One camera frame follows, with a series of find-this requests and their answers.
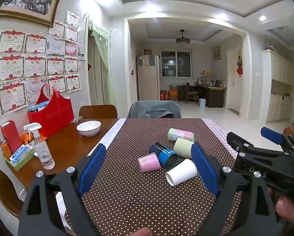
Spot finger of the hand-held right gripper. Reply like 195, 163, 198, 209
260, 127, 294, 151
226, 132, 285, 156

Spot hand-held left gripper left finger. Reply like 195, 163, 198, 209
18, 144, 107, 236

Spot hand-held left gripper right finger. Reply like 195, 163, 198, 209
191, 143, 285, 236

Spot white paper cup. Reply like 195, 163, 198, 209
165, 159, 198, 186

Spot pale green cup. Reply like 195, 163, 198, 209
173, 138, 195, 159

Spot green cup with pink rim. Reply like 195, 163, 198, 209
167, 128, 195, 142

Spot blue cup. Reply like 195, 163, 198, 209
149, 143, 178, 170

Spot person's right hand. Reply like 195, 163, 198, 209
268, 187, 294, 236

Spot person's left hand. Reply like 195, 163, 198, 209
117, 227, 152, 236

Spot white bowl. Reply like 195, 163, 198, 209
76, 120, 102, 137

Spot dark wooden desk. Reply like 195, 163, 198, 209
178, 85, 227, 108

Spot clear spray bottle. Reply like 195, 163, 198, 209
23, 123, 55, 170

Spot white door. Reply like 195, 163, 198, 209
227, 49, 243, 115

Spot brown polka dot tablecloth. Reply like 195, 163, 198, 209
63, 118, 238, 236

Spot red tote bag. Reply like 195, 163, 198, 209
27, 84, 75, 139

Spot dark desk chair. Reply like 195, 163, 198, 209
185, 82, 199, 103

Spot red hanging ornament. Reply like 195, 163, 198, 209
236, 52, 244, 76

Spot blue and white box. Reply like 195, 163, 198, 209
9, 145, 35, 166

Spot orange snack wrapper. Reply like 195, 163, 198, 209
20, 132, 36, 146

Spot green tray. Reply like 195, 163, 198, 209
5, 150, 36, 171

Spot orange carton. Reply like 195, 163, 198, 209
169, 85, 179, 100

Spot grey jacket on chair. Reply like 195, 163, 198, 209
127, 100, 182, 119

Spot red paper box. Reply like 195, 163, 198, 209
1, 120, 23, 153

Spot orange can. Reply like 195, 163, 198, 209
0, 139, 12, 160

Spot window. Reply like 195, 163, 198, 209
161, 51, 192, 77

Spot white refrigerator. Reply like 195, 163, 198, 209
136, 55, 160, 101

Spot ceiling fan lamp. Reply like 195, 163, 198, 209
176, 29, 190, 45

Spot green door curtain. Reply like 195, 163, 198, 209
88, 20, 112, 105

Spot framed tree picture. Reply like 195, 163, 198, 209
0, 0, 65, 27

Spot cream wall cabinets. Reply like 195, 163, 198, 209
261, 50, 294, 124

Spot wall of award certificates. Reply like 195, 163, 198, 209
0, 10, 82, 116

